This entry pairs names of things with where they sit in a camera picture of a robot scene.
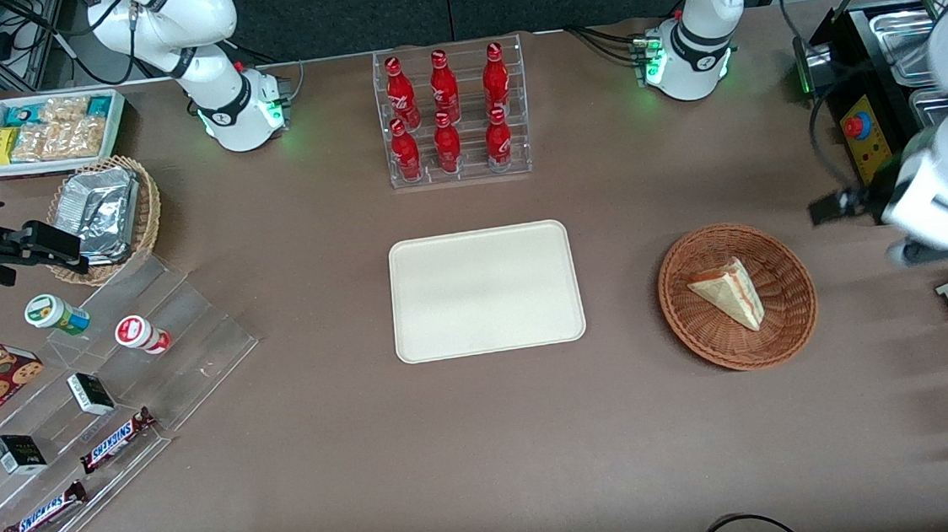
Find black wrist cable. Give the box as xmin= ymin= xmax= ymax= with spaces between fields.
xmin=803 ymin=80 xmax=864 ymax=200

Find brown round wicker basket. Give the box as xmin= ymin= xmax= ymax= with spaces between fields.
xmin=653 ymin=216 xmax=824 ymax=379

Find cream rectangular plastic tray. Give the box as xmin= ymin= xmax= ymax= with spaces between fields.
xmin=386 ymin=218 xmax=589 ymax=366

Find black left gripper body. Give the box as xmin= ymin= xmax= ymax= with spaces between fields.
xmin=838 ymin=181 xmax=891 ymax=223

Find grey box with green light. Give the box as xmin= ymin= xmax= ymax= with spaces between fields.
xmin=792 ymin=32 xmax=839 ymax=100

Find clear acrylic bottle rack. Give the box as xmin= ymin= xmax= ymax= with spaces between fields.
xmin=370 ymin=32 xmax=536 ymax=192

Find black food warmer machine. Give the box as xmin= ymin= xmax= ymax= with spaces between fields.
xmin=789 ymin=0 xmax=948 ymax=234

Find light tan wicker basket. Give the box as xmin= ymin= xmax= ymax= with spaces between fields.
xmin=41 ymin=152 xmax=169 ymax=291

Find Snickers chocolate bar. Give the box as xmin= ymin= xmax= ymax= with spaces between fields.
xmin=0 ymin=479 xmax=92 ymax=532
xmin=76 ymin=406 xmax=162 ymax=476

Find triangular sandwich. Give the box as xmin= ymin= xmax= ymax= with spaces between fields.
xmin=685 ymin=254 xmax=767 ymax=337

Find steel warmer pan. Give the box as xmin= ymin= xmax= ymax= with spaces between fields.
xmin=907 ymin=87 xmax=948 ymax=132
xmin=868 ymin=4 xmax=948 ymax=92

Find small black carton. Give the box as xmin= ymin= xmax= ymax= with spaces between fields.
xmin=66 ymin=369 xmax=118 ymax=420
xmin=0 ymin=431 xmax=50 ymax=478

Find green lid yogurt cup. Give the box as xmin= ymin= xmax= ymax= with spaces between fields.
xmin=23 ymin=290 xmax=94 ymax=341

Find clear acrylic stepped stand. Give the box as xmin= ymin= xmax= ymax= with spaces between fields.
xmin=0 ymin=350 xmax=180 ymax=532
xmin=32 ymin=245 xmax=267 ymax=444

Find aluminium frame rack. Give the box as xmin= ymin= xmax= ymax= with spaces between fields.
xmin=0 ymin=0 xmax=80 ymax=101

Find red lid yogurt cup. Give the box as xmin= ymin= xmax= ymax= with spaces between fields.
xmin=113 ymin=312 xmax=174 ymax=359

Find red cola bottle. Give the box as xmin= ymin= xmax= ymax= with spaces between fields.
xmin=428 ymin=47 xmax=464 ymax=126
xmin=479 ymin=40 xmax=514 ymax=119
xmin=388 ymin=116 xmax=425 ymax=184
xmin=383 ymin=54 xmax=423 ymax=132
xmin=482 ymin=106 xmax=516 ymax=174
xmin=432 ymin=110 xmax=465 ymax=176

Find black looped cable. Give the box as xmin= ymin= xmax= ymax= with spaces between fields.
xmin=687 ymin=508 xmax=810 ymax=532

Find black arm base cable bundle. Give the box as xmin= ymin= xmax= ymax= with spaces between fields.
xmin=229 ymin=33 xmax=308 ymax=105
xmin=560 ymin=19 xmax=647 ymax=71

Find silver foil wrapped package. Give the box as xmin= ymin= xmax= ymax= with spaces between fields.
xmin=79 ymin=237 xmax=137 ymax=267
xmin=51 ymin=164 xmax=146 ymax=249

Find clear bag of nut snacks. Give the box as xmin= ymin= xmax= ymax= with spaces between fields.
xmin=38 ymin=94 xmax=92 ymax=126
xmin=57 ymin=116 xmax=111 ymax=161
xmin=8 ymin=122 xmax=66 ymax=165

